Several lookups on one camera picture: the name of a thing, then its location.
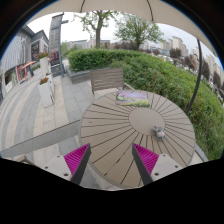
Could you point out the flower-print mouse pad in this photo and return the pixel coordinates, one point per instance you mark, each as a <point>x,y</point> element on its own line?
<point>130,98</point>

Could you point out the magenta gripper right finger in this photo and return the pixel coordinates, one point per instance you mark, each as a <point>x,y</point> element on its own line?
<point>152,166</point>

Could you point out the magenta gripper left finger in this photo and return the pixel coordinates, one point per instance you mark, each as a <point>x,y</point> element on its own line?
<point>70,167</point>

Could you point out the tall advertising sign pillar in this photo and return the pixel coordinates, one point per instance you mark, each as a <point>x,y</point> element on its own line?
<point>57,68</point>

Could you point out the white planter with flowers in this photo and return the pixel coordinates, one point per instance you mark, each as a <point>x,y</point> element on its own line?
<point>46,92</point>

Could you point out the round slatted wooden table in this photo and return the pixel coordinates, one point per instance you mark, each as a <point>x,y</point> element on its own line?
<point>111,129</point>

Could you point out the wooden slatted chair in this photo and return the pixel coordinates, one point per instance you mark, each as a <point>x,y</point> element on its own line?
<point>107,78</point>

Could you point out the green hedge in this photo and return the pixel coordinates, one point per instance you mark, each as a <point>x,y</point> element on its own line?
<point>145,72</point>

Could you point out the far white planter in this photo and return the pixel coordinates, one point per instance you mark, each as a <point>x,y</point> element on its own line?
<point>43,59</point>

